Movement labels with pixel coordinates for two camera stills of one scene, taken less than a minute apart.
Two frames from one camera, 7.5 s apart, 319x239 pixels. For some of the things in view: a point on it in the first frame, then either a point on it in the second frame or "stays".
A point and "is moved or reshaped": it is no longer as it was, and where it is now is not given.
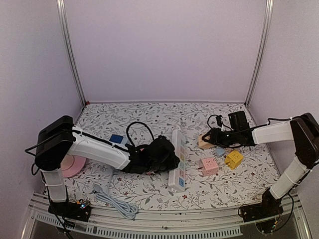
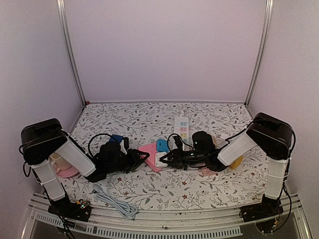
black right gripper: (215, 137) -> (177, 158)
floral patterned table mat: (217, 177) stays
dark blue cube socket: (117, 139) stays
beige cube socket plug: (204, 144) is moved or reshaped
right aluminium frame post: (262, 51) stays
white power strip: (177, 177) -> (181, 128)
